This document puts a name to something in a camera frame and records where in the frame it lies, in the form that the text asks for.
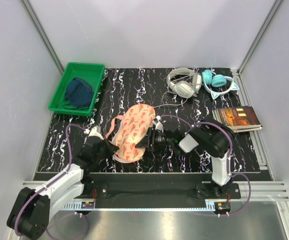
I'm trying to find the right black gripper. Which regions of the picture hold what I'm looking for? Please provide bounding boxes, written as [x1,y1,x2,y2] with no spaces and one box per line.
[135,126,174,152]

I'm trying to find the pink mesh laundry bag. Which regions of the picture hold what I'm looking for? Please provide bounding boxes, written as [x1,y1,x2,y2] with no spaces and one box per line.
[105,103,156,164]

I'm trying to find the navy blue bra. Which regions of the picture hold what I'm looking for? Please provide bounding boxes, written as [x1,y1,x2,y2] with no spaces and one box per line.
[63,77,94,110]

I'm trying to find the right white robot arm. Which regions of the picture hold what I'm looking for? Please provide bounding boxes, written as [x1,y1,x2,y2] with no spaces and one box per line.
[135,120,235,199]

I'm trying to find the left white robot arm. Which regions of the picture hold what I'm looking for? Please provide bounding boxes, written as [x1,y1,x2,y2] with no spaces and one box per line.
[6,136,119,240]

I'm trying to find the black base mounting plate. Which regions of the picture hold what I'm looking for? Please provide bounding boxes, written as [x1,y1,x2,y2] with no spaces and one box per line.
[75,173,241,200]

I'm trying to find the white over-ear headphones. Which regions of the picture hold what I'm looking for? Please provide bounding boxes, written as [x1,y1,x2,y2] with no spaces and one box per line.
[166,67,203,99]

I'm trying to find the green plastic bin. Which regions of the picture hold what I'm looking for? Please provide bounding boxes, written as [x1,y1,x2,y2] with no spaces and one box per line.
[48,62,105,117]

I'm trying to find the teal cat-ear headphones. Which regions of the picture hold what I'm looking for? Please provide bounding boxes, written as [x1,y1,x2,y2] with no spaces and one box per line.
[201,69,240,100]

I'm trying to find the dark hardcover book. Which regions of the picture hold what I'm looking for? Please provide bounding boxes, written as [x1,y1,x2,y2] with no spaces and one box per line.
[212,106,263,133]

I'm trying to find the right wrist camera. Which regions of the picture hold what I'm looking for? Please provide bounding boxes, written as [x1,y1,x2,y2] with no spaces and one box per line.
[152,115,164,133]

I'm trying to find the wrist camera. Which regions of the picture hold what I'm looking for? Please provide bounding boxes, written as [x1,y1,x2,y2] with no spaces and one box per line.
[84,125,104,140]
[152,115,164,133]

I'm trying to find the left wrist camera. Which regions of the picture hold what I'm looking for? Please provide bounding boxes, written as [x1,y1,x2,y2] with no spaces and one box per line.
[84,125,104,140]

